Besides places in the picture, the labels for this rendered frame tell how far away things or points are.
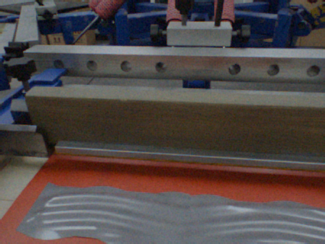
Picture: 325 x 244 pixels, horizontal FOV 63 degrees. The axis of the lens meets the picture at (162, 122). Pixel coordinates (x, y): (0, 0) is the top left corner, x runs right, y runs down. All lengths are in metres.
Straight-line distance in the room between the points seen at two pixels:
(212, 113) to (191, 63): 0.22
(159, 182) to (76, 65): 0.31
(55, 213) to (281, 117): 0.26
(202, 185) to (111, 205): 0.11
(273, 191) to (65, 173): 0.26
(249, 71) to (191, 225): 0.32
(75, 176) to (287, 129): 0.26
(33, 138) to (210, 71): 0.32
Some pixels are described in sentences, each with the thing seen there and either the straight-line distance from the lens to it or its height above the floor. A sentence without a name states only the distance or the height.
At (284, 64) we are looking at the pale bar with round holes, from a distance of 0.53.
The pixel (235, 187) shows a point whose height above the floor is 0.96.
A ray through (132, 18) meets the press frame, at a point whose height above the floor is 1.01.
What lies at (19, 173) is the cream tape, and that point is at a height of 0.96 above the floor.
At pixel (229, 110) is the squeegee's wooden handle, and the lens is 0.30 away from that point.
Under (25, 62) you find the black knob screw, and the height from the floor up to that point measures 1.06.
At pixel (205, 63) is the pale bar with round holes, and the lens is 0.51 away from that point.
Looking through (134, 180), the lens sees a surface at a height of 0.95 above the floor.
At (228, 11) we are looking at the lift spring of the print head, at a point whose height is 1.07.
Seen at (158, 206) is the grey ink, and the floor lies 0.96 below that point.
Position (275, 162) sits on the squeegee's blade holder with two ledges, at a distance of 0.33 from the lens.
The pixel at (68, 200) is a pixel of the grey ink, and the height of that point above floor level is 0.96.
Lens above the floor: 1.20
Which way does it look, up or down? 32 degrees down
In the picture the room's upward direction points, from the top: 1 degrees counter-clockwise
